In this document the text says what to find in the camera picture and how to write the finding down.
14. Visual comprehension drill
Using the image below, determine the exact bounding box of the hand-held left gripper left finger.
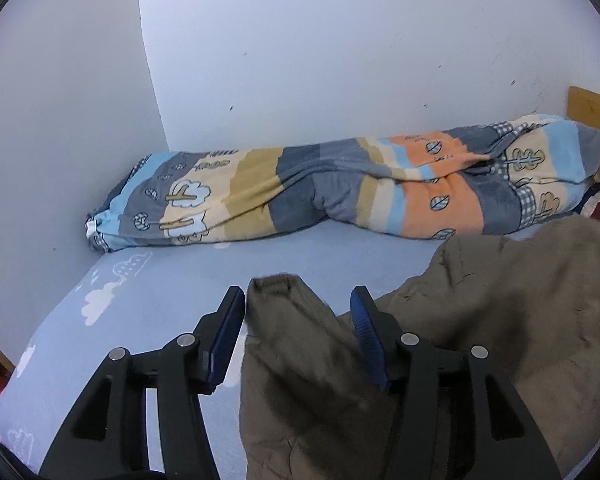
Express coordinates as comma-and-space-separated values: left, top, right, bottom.
39, 286, 246, 480

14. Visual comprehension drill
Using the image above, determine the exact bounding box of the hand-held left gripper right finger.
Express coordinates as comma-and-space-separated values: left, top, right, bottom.
349, 285, 564, 480

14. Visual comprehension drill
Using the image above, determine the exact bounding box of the olive green jacket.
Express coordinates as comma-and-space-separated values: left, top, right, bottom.
240, 216, 600, 480

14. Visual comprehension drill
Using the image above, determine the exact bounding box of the light blue cloud bed sheet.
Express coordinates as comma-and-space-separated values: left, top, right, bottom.
0, 220, 600, 480

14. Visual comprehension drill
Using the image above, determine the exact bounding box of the rolled patterned quilt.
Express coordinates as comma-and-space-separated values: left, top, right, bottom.
85, 114, 600, 256

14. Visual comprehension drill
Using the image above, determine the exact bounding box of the wooden headboard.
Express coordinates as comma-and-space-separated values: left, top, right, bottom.
567, 85, 600, 153

